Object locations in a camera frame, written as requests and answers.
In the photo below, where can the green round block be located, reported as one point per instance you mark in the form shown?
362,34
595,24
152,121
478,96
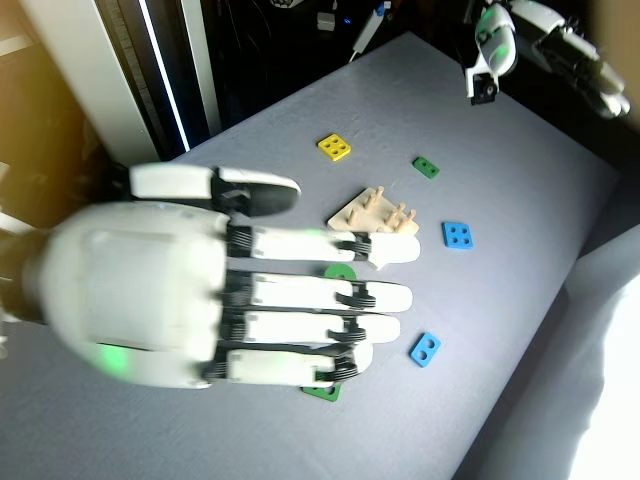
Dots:
340,273

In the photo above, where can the green square four-hole block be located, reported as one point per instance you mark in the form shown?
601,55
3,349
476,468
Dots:
325,394

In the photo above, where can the yellow square four-hole block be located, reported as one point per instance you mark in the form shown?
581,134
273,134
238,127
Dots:
334,147

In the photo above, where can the wooden peg board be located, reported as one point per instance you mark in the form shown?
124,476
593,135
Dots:
367,215

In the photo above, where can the blue two-hole block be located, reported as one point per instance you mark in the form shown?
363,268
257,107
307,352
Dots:
425,350

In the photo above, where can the green two-hole block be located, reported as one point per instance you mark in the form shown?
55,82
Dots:
426,167

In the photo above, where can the blue square four-hole block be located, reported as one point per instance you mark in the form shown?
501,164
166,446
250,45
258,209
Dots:
458,235

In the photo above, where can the grey table cloth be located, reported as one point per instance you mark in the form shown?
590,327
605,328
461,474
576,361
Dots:
250,440

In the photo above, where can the white-blue light strip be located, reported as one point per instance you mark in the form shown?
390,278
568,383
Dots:
165,80

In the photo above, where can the wide white panel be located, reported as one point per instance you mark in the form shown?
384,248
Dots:
90,75

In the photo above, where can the narrow white panel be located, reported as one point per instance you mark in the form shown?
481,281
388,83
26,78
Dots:
200,60

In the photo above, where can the small white adapter box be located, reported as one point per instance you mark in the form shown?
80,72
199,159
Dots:
326,22

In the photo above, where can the elongated white usb adapter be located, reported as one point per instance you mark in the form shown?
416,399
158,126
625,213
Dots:
369,30

